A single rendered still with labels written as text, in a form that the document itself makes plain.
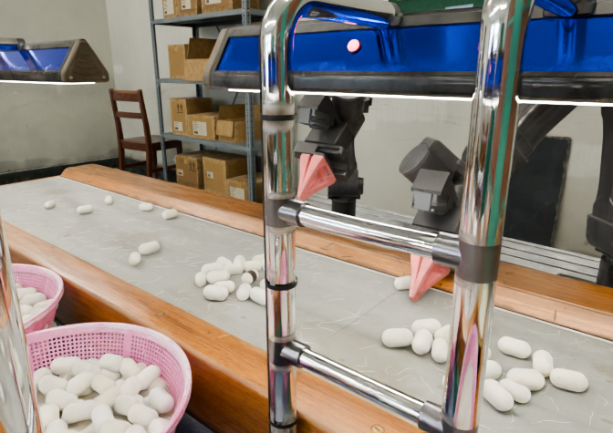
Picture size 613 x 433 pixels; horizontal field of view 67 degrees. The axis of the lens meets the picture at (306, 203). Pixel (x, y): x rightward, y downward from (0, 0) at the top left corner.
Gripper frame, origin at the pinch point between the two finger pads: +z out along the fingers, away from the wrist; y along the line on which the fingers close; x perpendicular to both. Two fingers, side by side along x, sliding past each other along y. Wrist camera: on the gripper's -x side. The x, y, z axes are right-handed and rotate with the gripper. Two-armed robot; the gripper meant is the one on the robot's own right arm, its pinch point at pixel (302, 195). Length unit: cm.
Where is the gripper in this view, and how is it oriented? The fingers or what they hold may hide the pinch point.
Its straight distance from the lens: 79.1
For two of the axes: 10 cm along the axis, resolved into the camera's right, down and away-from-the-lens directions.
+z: -4.7, 7.9, -3.9
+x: 4.0, 5.8, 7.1
